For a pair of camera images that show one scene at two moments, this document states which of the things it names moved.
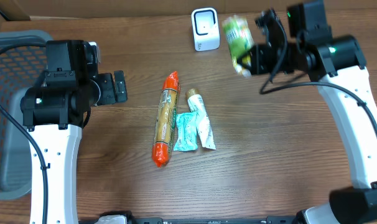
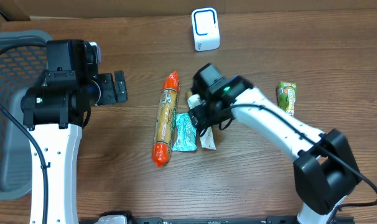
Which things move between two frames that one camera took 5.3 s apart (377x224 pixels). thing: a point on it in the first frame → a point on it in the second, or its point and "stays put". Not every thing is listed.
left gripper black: (110, 85) stays put
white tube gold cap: (204, 131) stays put
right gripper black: (260, 67) → (204, 119)
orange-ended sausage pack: (167, 119) stays put
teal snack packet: (186, 139) stays put
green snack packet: (239, 38) → (287, 94)
